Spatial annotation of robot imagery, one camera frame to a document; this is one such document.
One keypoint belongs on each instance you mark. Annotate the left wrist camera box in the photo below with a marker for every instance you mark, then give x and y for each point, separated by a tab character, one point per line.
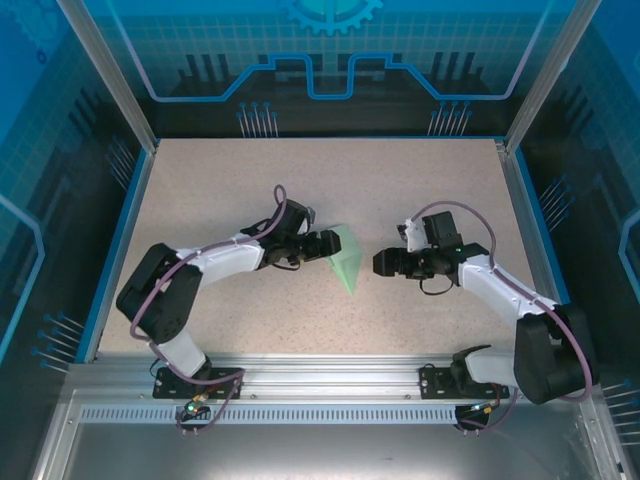
310	215

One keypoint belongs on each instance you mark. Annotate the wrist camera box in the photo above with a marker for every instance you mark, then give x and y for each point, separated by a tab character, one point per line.
414	235
310	215

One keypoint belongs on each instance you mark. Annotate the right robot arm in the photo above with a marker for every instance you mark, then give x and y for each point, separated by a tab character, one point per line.
550	360

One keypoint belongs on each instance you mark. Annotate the long aluminium base rail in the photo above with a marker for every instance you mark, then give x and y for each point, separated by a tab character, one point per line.
325	375

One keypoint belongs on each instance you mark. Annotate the blue table edge strip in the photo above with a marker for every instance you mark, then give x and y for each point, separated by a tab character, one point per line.
117	250
550	250

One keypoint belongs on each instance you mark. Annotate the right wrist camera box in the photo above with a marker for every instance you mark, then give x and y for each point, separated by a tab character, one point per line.
414	235

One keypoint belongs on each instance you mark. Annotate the light green cloth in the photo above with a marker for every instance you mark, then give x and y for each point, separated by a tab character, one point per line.
350	270

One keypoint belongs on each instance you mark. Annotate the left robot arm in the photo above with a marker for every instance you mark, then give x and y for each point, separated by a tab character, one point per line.
155	295

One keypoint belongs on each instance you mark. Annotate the aluminium side rail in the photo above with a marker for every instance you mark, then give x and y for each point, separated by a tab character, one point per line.
525	215

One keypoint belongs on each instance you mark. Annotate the steel sheet panel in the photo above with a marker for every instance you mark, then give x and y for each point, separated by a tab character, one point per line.
320	450

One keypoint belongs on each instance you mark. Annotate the aluminium frame post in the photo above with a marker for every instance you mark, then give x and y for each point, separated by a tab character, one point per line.
111	75
550	75

